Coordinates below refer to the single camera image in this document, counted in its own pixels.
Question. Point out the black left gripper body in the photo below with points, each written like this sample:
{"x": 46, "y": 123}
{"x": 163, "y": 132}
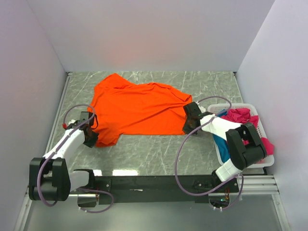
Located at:
{"x": 91, "y": 140}

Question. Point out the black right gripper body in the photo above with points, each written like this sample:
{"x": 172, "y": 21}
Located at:
{"x": 187, "y": 127}

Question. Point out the orange t shirt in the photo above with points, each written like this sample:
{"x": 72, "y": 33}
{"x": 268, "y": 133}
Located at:
{"x": 125, "y": 108}

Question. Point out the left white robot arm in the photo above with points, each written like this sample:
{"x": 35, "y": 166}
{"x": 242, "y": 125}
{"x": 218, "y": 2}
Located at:
{"x": 49, "y": 177}

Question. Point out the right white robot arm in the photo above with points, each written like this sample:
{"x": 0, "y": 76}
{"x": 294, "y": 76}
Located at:
{"x": 243, "y": 141}

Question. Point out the blue t shirt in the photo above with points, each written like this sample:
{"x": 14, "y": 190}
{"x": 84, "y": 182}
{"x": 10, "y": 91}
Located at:
{"x": 222, "y": 147}

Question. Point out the magenta t shirt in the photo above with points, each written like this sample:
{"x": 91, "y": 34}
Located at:
{"x": 243, "y": 115}

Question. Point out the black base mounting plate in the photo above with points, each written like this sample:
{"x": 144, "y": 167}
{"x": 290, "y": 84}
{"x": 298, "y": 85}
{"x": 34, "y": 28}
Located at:
{"x": 146, "y": 189}

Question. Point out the left aluminium rail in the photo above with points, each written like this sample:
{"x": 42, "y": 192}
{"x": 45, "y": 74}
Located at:
{"x": 81, "y": 195}

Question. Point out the aluminium rail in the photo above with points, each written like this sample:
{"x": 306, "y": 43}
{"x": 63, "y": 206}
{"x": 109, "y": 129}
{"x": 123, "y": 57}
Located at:
{"x": 81, "y": 195}
{"x": 254, "y": 185}

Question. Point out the right aluminium rail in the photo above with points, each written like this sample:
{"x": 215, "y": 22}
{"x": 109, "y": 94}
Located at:
{"x": 254, "y": 185}

